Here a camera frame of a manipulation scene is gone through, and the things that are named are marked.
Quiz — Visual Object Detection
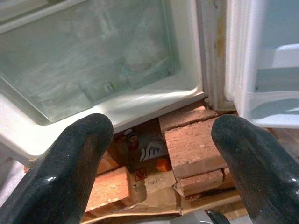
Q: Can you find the small orange piece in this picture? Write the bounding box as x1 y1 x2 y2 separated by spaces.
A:
156 158 172 172

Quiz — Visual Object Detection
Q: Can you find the clear door shelf bin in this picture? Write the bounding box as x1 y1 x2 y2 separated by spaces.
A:
242 43 299 129

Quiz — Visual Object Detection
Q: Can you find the clear fridge crisper drawer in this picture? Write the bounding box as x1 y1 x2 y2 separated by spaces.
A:
0 0 183 126

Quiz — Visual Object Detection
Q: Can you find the flattened printed cardboard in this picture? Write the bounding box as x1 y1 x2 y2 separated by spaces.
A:
81 116 248 224

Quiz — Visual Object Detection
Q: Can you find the large red brick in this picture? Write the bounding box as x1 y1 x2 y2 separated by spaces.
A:
164 116 228 178

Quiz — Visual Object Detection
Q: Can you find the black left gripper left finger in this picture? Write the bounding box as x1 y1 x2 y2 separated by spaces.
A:
0 113 114 224

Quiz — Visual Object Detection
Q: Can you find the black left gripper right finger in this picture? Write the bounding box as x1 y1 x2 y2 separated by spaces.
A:
211 116 299 224

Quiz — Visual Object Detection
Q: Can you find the clear packet with barcode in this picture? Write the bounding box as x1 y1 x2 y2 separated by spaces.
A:
79 58 172 103

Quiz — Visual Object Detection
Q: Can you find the white fridge door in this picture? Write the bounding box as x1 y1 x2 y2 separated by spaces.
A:
224 0 299 129

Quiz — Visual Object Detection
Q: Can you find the white fridge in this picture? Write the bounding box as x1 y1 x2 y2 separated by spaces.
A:
0 0 231 168

